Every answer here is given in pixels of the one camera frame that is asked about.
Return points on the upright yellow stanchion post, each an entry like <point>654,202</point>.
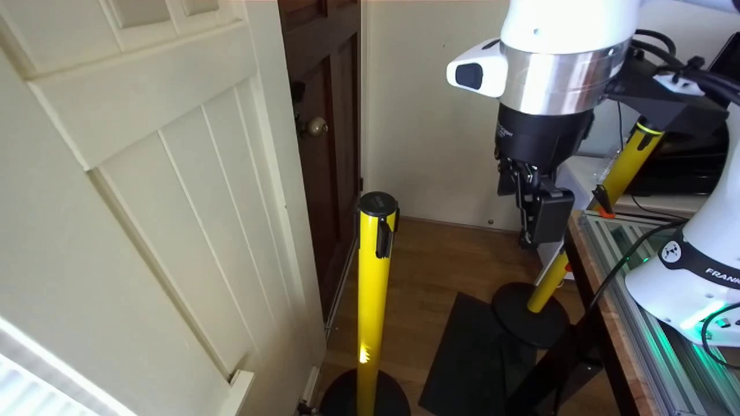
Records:
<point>370,308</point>

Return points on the white radiator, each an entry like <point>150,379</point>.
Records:
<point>31,384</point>

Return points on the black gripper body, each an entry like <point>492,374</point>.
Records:
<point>544,139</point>

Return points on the white panelled door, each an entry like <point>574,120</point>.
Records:
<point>152,232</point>

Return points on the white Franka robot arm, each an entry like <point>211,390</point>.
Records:
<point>570,23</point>

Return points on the black floor mat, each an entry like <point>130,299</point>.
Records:
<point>470,360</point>

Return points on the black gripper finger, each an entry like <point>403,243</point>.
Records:
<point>552,216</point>
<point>517,176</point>

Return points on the brass door knob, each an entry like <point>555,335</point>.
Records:
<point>315,126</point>

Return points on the leaning yellow stanchion post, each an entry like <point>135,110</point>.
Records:
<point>549,289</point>

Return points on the robot table with aluminium plate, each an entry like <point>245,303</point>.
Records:
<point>615,348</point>

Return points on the orange black clamp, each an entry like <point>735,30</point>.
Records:
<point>601,202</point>

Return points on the black monitor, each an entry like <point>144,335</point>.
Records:
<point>684,165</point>

